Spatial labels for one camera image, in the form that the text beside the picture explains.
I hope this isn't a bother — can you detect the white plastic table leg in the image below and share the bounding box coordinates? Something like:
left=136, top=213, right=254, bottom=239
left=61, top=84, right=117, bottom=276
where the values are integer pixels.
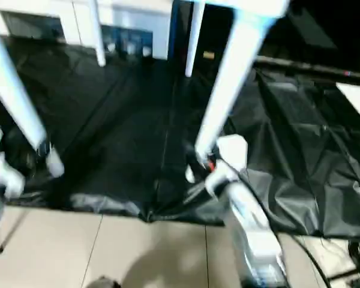
left=184, top=0, right=206, bottom=78
left=185, top=13, right=278, bottom=184
left=0, top=5, right=64, bottom=178
left=88, top=0, right=107, bottom=67

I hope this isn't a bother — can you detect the black mat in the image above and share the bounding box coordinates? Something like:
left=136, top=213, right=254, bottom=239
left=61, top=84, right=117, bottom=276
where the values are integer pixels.
left=0, top=34, right=360, bottom=239

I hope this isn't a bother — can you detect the black stand leg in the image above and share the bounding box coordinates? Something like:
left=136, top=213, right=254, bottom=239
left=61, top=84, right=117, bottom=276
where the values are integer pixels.
left=0, top=206, right=29, bottom=254
left=329, top=263, right=360, bottom=284

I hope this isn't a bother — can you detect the black flat monitor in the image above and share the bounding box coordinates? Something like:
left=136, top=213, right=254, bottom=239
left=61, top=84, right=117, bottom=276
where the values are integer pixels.
left=254, top=56, right=360, bottom=82

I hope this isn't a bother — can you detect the white glass-door cabinet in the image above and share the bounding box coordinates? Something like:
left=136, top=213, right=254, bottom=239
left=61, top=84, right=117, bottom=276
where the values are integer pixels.
left=0, top=0, right=172, bottom=60

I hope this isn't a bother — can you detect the white drawer unit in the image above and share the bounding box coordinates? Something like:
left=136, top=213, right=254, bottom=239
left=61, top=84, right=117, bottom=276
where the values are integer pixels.
left=335, top=82, right=360, bottom=121

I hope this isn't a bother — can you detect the black backdrop cloth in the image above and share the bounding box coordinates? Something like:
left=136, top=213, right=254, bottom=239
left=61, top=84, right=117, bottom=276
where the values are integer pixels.
left=203, top=0, right=360, bottom=65

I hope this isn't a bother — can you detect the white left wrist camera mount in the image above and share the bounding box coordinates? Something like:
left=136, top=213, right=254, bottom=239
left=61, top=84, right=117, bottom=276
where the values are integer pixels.
left=0, top=125, right=26, bottom=199

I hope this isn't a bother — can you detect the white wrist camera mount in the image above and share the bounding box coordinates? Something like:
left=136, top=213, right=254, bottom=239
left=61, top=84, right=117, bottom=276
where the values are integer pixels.
left=205, top=134, right=249, bottom=199
left=0, top=125, right=26, bottom=199

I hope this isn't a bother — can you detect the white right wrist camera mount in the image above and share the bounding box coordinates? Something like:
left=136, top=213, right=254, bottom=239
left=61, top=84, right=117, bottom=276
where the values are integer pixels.
left=205, top=134, right=249, bottom=199

